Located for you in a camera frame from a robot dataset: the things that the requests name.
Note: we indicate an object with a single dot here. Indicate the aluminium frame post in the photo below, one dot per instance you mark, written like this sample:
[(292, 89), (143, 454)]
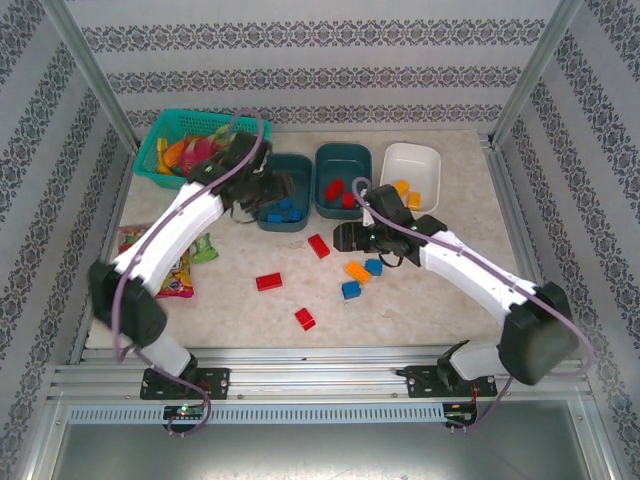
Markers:
[(532, 75), (94, 75)]

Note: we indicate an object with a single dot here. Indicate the red square lego brick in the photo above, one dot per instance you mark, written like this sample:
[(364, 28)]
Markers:
[(348, 200), (305, 319)]

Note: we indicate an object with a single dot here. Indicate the aluminium side rail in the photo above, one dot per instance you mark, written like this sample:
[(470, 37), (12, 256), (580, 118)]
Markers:
[(112, 210), (510, 200)]

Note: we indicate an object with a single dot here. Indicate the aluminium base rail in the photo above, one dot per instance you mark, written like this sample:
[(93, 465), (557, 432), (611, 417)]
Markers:
[(320, 372)]

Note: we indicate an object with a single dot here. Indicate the small green candy packet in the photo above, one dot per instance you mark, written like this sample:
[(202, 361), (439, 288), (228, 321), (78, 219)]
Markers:
[(204, 250)]

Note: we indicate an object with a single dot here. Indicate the small yellow toy fruit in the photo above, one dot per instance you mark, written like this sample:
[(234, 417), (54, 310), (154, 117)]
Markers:
[(161, 146)]

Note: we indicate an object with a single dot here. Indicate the white plastic container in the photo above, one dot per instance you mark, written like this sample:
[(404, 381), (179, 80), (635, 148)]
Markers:
[(415, 160)]

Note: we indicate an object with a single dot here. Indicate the teal plastic mesh basket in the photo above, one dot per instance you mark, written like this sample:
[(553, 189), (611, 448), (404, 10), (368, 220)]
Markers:
[(190, 120)]

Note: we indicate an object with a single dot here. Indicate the pink toy dragon fruit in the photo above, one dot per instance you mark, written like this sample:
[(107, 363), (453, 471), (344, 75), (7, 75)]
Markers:
[(192, 157)]

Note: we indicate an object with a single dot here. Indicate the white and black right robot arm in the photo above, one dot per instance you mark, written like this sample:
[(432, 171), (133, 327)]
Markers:
[(470, 280)]

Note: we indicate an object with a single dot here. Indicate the dark teal plastic container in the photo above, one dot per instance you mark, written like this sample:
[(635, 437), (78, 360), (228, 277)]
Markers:
[(302, 170), (345, 165)]

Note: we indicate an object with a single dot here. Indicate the small circuit board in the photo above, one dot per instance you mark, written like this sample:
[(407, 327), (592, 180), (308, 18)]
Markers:
[(185, 411), (460, 416)]

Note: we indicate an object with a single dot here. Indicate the orange long lego brick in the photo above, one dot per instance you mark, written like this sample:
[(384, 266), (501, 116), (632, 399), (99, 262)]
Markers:
[(357, 272)]

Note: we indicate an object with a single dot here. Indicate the orange toy fruit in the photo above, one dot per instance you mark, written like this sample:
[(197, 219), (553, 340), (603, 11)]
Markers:
[(172, 152)]

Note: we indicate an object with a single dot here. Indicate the colourful candy bag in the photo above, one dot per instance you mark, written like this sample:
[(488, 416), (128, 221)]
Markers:
[(177, 280)]

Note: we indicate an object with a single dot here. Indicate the brushed metal panel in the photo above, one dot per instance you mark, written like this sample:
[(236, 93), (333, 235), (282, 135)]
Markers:
[(320, 455)]

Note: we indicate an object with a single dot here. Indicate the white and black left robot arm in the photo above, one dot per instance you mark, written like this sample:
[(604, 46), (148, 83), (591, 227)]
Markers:
[(170, 235)]

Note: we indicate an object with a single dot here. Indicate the red long lego brick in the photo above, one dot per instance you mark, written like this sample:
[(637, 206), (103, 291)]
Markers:
[(269, 281), (334, 189), (319, 246)]

